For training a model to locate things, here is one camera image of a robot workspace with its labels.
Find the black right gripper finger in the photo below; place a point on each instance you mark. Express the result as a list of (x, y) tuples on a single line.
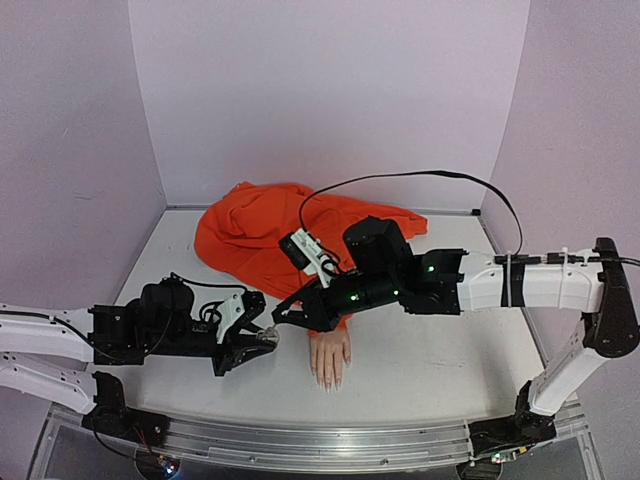
[(305, 304), (315, 319)]

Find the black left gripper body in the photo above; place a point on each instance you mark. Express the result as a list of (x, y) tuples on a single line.
[(177, 345)]

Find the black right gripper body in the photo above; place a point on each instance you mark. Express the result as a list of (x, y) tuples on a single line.
[(314, 306)]

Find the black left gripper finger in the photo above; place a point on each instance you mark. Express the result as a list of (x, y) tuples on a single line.
[(229, 357), (244, 335)]

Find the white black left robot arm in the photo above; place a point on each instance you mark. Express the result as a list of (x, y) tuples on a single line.
[(96, 335)]

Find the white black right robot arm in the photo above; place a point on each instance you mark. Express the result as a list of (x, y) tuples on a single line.
[(452, 281)]

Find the mannequin hand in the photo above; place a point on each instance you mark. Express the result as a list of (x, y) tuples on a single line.
[(330, 353)]

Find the orange hoodie sweatshirt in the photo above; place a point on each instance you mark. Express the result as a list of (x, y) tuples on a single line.
[(240, 234)]

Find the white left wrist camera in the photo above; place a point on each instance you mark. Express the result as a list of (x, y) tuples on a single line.
[(238, 313)]

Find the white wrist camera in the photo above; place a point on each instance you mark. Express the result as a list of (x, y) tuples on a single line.
[(238, 313), (309, 257)]

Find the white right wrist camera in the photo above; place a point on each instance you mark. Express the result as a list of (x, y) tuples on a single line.
[(309, 257)]

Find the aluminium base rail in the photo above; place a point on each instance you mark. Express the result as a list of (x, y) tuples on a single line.
[(157, 446)]

